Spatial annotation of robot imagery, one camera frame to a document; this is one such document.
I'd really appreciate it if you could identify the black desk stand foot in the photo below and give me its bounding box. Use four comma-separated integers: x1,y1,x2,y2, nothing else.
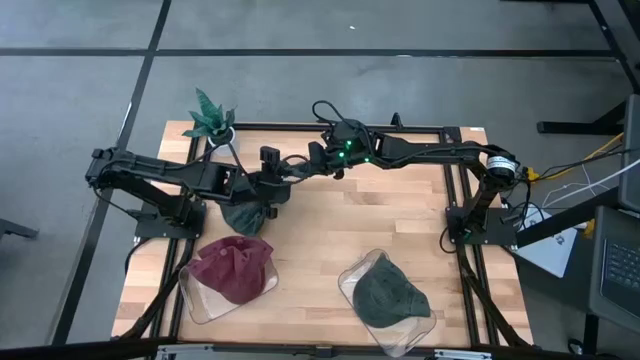
536,98,630,137

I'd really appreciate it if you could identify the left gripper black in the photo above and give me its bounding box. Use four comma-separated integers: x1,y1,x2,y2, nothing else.
244,169,294,221

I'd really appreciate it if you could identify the clear plastic bin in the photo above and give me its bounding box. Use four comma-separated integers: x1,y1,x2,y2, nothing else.
337,248,438,359
178,248,280,325

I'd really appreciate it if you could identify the green snake plant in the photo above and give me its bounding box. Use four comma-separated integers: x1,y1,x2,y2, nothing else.
181,87,239,142

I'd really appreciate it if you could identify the black desk edge bar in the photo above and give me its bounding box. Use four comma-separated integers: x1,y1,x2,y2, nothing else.
514,185,621,250

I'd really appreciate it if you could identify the maroon cap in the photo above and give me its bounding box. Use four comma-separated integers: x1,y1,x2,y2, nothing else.
212,269,269,305
187,235,275,289

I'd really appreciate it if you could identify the silver metal bracket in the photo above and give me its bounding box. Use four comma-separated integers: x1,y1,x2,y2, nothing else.
155,342,215,360
433,348,494,360

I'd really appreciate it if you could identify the black aluminium table frame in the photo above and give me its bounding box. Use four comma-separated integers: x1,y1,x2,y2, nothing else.
112,121,534,351

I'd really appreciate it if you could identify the yellow cable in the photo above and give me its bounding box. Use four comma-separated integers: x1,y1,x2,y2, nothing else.
527,130,626,182

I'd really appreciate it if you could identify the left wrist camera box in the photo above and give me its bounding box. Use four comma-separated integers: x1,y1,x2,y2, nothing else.
258,144,282,175

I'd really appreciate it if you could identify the white box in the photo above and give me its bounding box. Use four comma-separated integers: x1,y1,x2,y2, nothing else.
513,206,584,279

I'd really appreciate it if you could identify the grey laptop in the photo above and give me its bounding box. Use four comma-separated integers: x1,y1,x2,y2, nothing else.
588,205,640,334

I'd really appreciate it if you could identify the white cable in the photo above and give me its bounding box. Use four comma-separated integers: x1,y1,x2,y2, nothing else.
542,158,640,209

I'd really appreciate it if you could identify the black floor stand foot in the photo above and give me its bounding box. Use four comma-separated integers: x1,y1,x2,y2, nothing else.
0,217,40,242

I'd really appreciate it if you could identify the white plant pot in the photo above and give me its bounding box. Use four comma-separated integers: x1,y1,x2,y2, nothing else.
206,126,241,158

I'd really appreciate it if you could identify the grey monitor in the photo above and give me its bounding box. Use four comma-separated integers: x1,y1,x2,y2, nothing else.
618,93,640,214

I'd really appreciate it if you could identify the black camera rail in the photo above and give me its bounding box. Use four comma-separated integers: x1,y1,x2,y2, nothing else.
0,335,640,360

